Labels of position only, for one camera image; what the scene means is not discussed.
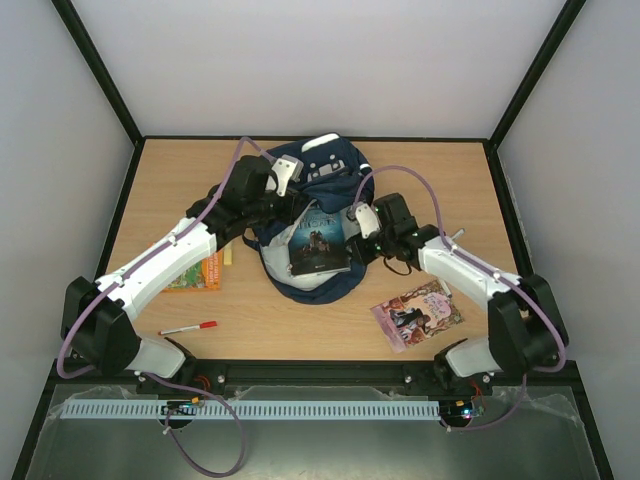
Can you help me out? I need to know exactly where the pink illustrated paperback book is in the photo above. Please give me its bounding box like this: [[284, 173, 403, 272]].
[[370, 280, 465, 353]]

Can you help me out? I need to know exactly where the controller circuit board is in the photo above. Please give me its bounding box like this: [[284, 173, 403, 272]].
[[439, 398, 486, 420], [160, 397, 206, 416]]

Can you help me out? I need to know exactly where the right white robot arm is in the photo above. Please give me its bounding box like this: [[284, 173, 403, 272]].
[[347, 193, 569, 392]]

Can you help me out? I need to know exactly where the left controller circuit board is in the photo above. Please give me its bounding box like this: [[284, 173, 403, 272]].
[[160, 397, 206, 416]]

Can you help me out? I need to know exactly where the black enclosure frame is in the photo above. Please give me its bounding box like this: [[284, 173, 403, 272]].
[[10, 0, 615, 480]]

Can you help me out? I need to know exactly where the yellow highlighter pen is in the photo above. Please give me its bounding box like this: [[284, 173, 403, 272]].
[[223, 243, 233, 266]]

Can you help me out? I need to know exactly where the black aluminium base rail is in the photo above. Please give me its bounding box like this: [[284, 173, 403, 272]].
[[46, 359, 582, 399]]

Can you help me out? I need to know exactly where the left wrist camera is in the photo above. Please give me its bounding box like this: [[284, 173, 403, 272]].
[[272, 155, 304, 197]]

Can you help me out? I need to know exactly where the Wuthering Heights paperback book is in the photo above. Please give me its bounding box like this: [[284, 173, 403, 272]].
[[287, 206, 350, 277]]

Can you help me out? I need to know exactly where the purple capped marker pen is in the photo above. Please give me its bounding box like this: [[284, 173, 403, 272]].
[[438, 279, 453, 299]]

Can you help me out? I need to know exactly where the right controller circuit board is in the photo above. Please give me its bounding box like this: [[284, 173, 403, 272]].
[[439, 398, 486, 420]]

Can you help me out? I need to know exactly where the orange Treehouse children's book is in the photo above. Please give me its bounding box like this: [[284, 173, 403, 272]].
[[163, 252, 223, 293]]

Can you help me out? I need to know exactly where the red capped marker pen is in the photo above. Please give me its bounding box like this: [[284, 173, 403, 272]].
[[158, 321, 218, 337]]

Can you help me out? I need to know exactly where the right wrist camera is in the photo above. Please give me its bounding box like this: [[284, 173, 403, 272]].
[[347, 202, 380, 239]]

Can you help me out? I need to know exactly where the light blue slotted cable duct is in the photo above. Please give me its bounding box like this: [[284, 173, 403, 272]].
[[60, 399, 441, 421]]

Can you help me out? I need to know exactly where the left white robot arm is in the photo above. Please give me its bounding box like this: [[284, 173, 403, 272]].
[[56, 154, 306, 379]]

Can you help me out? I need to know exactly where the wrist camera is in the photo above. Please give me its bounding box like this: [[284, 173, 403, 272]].
[[272, 155, 304, 197], [347, 202, 380, 239]]

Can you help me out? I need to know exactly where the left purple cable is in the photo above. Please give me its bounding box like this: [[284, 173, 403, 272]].
[[57, 136, 246, 476]]

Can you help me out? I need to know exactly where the navy blue student backpack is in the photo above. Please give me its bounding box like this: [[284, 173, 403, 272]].
[[243, 133, 374, 305]]

